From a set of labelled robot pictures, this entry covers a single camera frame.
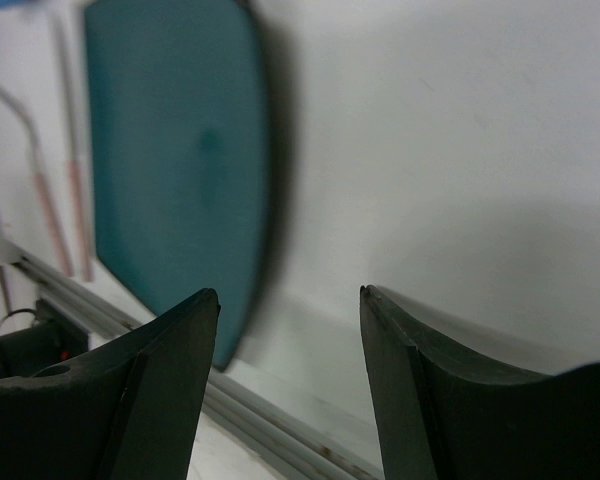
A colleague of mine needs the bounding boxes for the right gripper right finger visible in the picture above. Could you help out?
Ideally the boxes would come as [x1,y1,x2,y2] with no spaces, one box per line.
[360,286,600,479]

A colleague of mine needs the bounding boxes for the dark teal square plate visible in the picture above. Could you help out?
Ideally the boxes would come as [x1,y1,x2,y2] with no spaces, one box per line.
[83,1,272,370]

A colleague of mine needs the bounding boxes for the pink handled fork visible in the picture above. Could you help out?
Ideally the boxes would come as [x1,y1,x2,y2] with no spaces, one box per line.
[0,86,74,277]

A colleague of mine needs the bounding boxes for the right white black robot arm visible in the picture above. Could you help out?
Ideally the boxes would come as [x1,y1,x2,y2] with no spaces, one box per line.
[0,286,600,479]

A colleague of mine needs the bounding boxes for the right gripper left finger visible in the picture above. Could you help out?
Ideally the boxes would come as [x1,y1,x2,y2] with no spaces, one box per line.
[0,287,222,480]

